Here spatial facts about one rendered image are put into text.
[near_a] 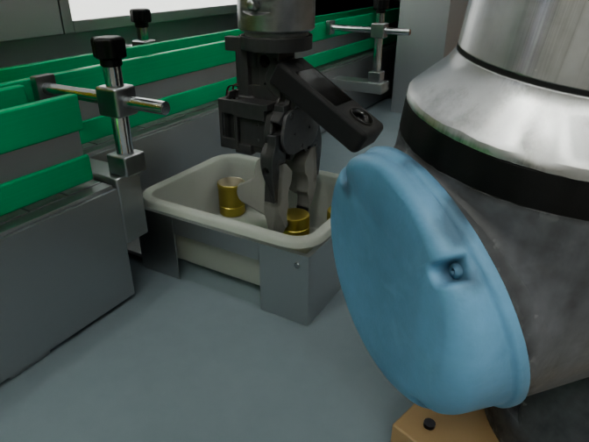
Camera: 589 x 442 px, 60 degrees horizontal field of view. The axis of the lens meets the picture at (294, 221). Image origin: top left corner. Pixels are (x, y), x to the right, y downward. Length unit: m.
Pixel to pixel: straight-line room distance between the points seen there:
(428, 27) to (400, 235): 1.04
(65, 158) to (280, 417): 0.29
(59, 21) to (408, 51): 0.74
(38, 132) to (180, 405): 0.25
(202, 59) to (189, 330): 0.40
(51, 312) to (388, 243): 0.36
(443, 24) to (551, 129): 1.03
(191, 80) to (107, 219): 0.30
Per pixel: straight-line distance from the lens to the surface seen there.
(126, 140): 0.51
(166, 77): 0.70
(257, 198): 0.55
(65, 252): 0.49
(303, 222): 0.56
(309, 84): 0.50
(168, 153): 0.69
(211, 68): 0.78
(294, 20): 0.50
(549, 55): 0.18
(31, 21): 0.78
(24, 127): 0.47
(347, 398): 0.44
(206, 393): 0.45
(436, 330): 0.19
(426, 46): 1.22
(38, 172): 0.48
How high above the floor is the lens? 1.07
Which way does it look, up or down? 27 degrees down
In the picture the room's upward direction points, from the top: straight up
